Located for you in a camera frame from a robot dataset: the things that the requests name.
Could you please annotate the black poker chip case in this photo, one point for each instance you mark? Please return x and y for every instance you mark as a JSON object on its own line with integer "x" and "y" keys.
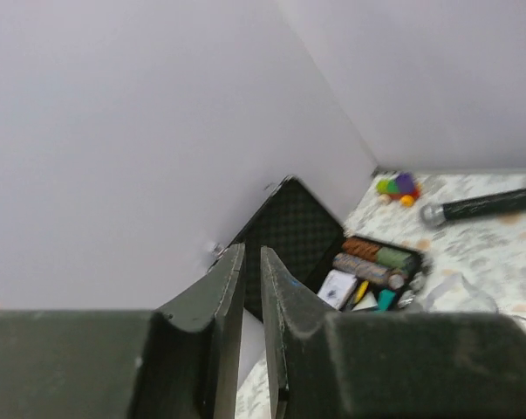
{"x": 307, "y": 238}

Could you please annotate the colourful toy block train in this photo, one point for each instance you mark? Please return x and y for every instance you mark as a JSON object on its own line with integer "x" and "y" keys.
{"x": 403, "y": 188}

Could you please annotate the floral patterned table mat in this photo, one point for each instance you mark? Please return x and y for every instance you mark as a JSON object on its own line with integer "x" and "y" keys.
{"x": 489, "y": 252}

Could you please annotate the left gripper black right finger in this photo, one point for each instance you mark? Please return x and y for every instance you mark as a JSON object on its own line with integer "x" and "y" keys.
{"x": 323, "y": 363}

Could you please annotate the white plastic compartment tray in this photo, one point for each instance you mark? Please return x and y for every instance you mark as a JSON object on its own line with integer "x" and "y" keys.
{"x": 456, "y": 294}

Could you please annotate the black handheld microphone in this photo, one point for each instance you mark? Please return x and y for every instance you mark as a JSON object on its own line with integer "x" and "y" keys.
{"x": 434, "y": 215}

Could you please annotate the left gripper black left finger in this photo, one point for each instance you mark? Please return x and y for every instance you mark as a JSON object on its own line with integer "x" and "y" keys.
{"x": 180, "y": 360}

